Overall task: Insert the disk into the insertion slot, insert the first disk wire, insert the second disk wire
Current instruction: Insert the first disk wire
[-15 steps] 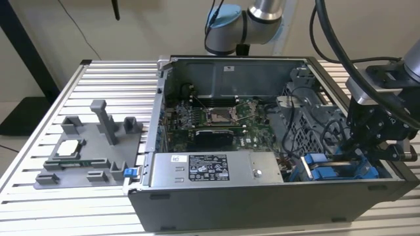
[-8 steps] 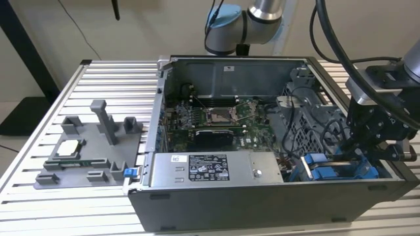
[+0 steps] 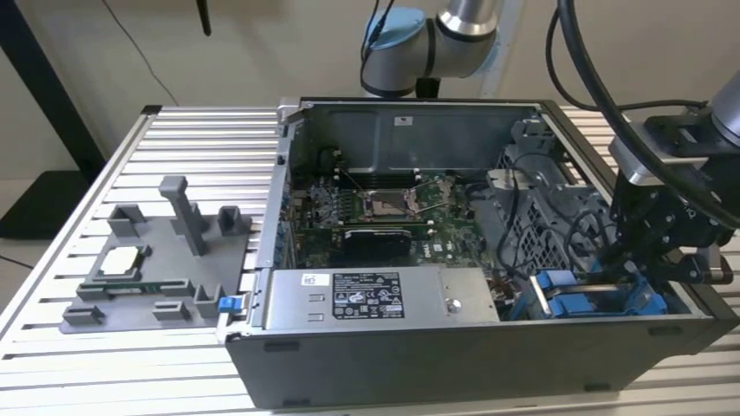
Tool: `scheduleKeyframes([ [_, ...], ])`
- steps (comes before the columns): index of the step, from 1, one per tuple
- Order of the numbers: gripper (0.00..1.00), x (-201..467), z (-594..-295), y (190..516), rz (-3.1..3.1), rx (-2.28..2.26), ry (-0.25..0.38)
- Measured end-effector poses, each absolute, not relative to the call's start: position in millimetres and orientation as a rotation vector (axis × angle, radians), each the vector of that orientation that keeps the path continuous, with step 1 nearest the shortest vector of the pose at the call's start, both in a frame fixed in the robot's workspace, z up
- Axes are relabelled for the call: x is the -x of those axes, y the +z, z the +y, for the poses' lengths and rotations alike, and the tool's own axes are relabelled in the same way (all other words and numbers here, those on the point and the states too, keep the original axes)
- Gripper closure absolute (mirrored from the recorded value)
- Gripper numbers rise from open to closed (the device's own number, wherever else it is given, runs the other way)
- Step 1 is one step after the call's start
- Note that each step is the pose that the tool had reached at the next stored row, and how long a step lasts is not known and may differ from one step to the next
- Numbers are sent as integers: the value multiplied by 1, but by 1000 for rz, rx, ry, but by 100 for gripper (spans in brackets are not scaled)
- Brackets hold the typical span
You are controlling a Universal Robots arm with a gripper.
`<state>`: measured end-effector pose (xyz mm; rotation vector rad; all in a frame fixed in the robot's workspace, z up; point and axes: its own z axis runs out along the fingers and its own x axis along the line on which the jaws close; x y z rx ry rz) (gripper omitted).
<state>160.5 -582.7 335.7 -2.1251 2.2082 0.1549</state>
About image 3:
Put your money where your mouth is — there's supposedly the red yellow wire bundle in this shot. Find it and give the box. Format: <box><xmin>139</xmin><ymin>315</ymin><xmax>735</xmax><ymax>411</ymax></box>
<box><xmin>488</xmin><ymin>279</ymin><xmax>523</xmax><ymax>308</ymax></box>

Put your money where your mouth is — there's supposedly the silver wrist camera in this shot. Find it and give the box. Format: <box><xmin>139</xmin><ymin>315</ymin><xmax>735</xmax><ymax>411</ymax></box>
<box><xmin>607</xmin><ymin>139</ymin><xmax>713</xmax><ymax>188</ymax></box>

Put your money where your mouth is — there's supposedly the black camera bracket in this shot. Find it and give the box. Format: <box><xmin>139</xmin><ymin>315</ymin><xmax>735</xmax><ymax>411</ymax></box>
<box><xmin>641</xmin><ymin>113</ymin><xmax>721</xmax><ymax>159</ymax></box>

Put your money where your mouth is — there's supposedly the CPU socket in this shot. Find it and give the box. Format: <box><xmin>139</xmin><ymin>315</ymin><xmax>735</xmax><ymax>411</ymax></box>
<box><xmin>357</xmin><ymin>188</ymin><xmax>413</xmax><ymax>220</ymax></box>

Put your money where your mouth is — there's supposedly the grey metal disk bay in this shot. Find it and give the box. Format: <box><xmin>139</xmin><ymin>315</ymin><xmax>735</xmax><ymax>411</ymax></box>
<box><xmin>488</xmin><ymin>146</ymin><xmax>617</xmax><ymax>283</ymax></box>

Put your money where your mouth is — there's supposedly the black antenna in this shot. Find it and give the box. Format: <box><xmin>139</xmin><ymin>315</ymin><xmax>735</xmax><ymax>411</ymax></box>
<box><xmin>195</xmin><ymin>0</ymin><xmax>213</xmax><ymax>38</ymax></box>

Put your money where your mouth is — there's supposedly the thin metal locking lever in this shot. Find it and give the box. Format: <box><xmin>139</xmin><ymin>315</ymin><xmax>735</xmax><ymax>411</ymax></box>
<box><xmin>339</xmin><ymin>168</ymin><xmax>367</xmax><ymax>192</ymax></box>

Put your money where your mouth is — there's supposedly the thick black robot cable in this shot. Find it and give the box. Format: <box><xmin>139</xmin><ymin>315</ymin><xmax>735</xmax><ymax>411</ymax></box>
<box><xmin>545</xmin><ymin>0</ymin><xmax>740</xmax><ymax>229</ymax></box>

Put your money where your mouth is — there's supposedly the hard disk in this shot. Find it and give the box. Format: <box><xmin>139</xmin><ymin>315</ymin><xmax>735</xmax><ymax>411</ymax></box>
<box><xmin>535</xmin><ymin>268</ymin><xmax>667</xmax><ymax>294</ymax></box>

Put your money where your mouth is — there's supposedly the black disk wire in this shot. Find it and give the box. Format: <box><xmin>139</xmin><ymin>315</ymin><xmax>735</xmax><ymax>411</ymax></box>
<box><xmin>565</xmin><ymin>206</ymin><xmax>635</xmax><ymax>279</ymax></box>

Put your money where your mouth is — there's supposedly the green motherboard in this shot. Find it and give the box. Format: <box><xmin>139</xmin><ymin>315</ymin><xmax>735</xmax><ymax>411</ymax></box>
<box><xmin>285</xmin><ymin>172</ymin><xmax>499</xmax><ymax>272</ymax></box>

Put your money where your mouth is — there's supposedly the black graphics card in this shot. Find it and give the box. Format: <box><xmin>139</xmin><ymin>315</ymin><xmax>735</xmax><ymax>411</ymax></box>
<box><xmin>300</xmin><ymin>227</ymin><xmax>415</xmax><ymax>266</ymax></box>

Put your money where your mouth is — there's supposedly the grey parts rack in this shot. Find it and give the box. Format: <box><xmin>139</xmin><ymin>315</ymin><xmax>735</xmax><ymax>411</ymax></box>
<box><xmin>59</xmin><ymin>174</ymin><xmax>260</xmax><ymax>335</ymax></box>

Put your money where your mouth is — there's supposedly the blue disk carrier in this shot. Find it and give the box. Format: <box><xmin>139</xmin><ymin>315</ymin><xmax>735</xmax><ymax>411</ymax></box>
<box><xmin>543</xmin><ymin>289</ymin><xmax>671</xmax><ymax>322</ymax></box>

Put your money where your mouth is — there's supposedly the silver power supply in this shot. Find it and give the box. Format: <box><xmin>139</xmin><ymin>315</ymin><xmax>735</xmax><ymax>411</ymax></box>
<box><xmin>259</xmin><ymin>267</ymin><xmax>501</xmax><ymax>327</ymax></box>

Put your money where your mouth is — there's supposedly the green RAM stick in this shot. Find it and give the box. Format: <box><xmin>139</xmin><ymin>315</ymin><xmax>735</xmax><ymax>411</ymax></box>
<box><xmin>107</xmin><ymin>281</ymin><xmax>181</xmax><ymax>294</ymax></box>

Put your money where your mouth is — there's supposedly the silver CPU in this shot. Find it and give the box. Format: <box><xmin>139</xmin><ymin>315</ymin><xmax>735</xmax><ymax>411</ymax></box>
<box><xmin>97</xmin><ymin>247</ymin><xmax>144</xmax><ymax>276</ymax></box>

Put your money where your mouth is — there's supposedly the metal socket cover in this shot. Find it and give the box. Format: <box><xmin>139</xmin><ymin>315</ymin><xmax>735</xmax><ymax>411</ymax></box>
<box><xmin>411</xmin><ymin>178</ymin><xmax>459</xmax><ymax>214</ymax></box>

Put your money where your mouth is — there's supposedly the black PC case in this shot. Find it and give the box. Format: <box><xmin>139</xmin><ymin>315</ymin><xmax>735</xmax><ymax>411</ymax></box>
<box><xmin>216</xmin><ymin>95</ymin><xmax>736</xmax><ymax>411</ymax></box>

